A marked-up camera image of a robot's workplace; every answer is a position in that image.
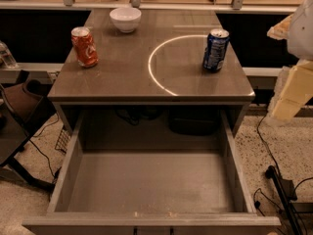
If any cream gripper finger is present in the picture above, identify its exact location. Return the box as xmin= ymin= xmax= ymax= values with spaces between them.
xmin=268 ymin=60 xmax=313 ymax=121
xmin=267 ymin=15 xmax=292 ymax=40

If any blue pepsi can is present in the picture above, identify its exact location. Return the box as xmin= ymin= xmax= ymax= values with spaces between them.
xmin=202 ymin=28 xmax=230 ymax=72

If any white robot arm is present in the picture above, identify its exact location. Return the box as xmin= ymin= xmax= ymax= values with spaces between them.
xmin=267 ymin=0 xmax=313 ymax=125

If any red coke can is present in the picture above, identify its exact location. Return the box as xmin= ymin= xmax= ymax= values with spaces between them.
xmin=71 ymin=26 xmax=98 ymax=68

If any grey cabinet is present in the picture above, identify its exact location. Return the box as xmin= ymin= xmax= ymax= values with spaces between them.
xmin=49 ymin=9 xmax=254 ymax=131

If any open grey drawer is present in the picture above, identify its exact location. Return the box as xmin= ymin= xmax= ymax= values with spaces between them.
xmin=22 ymin=110 xmax=281 ymax=235

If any white ceramic bowl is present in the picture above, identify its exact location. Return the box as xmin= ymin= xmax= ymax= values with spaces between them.
xmin=110 ymin=7 xmax=142 ymax=33

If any dark brown chair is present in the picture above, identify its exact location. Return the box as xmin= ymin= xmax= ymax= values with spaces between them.
xmin=0 ymin=70 xmax=56 ymax=193

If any clear plastic bottle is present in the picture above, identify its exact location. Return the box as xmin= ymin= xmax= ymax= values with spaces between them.
xmin=0 ymin=41 xmax=18 ymax=69

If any black stand with cables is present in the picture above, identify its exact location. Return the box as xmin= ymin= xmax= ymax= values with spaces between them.
xmin=252 ymin=165 xmax=313 ymax=235

